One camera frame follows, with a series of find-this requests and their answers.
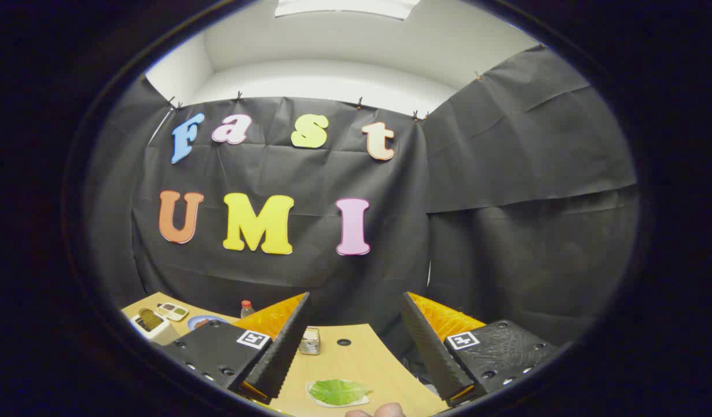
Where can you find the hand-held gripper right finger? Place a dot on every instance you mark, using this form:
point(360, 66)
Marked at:
point(431, 353)

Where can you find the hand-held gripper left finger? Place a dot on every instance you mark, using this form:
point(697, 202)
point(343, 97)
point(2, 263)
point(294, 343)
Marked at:
point(281, 353)

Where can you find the green lettuce leaf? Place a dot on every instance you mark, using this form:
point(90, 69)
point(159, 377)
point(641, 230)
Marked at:
point(336, 392)

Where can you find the brown bread slice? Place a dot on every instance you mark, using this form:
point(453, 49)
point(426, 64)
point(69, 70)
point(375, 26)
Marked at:
point(150, 318)

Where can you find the clear plastic water bottle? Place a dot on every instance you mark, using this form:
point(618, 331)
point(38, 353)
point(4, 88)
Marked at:
point(247, 310)

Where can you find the blue round plate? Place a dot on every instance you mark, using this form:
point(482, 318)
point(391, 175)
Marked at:
point(217, 319)

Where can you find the brown meat patty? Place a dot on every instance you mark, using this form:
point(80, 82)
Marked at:
point(202, 324)

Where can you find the pale green round plate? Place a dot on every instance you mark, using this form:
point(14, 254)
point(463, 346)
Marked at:
point(362, 401)

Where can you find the white three-compartment seasoning tray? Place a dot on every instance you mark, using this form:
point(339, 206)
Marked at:
point(172, 311)

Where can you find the white toaster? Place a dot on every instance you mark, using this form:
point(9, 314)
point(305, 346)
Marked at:
point(165, 336)

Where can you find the ceiling light panel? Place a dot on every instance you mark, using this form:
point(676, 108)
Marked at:
point(347, 7)

